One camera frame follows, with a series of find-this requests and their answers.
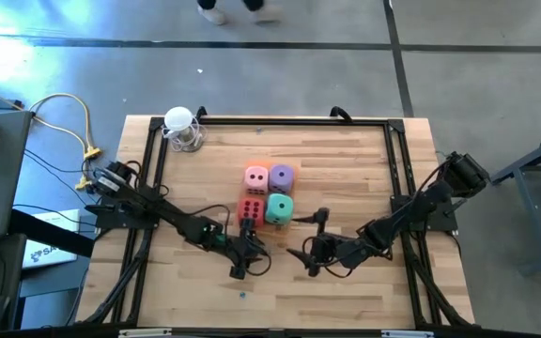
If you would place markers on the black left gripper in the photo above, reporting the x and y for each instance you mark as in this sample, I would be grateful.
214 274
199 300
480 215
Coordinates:
242 249

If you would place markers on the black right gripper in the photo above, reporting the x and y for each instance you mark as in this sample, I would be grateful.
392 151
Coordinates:
336 251

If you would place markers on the orange translucent plastic bin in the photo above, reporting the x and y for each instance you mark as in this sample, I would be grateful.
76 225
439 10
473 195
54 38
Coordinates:
277 232

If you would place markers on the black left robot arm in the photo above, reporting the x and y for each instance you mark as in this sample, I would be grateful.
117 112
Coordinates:
158 211

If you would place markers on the person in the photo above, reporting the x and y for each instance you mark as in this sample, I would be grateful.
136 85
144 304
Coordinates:
211 15

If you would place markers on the large teal foam die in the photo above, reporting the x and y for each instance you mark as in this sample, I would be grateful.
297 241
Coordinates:
273 213

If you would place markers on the blue-grey metal table frame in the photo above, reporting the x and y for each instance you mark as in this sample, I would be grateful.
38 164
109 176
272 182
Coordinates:
529 159

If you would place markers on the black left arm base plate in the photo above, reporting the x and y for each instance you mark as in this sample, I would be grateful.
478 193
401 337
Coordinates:
106 218

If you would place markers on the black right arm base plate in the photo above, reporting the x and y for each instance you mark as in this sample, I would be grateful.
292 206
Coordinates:
439 220

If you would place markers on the white printed box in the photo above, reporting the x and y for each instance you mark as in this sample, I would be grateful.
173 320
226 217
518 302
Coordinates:
59 220

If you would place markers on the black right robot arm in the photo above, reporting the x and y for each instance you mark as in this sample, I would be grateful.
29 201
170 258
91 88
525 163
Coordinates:
421 206

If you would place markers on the black diagonal beam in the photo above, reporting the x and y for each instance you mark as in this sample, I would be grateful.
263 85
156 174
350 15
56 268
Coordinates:
50 232

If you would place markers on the silver bracket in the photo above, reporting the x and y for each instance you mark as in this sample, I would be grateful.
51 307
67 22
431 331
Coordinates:
143 333
406 334

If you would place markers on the black aluminium table frame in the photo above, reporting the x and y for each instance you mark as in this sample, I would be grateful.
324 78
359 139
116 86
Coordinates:
298 121

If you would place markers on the large purple foam die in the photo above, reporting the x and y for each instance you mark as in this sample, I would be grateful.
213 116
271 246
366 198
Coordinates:
275 182

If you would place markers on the large pink foam die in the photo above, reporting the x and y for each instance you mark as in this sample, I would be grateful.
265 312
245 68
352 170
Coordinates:
256 170

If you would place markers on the large red foam die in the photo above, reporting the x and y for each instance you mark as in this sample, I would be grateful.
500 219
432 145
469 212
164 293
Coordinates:
251 210

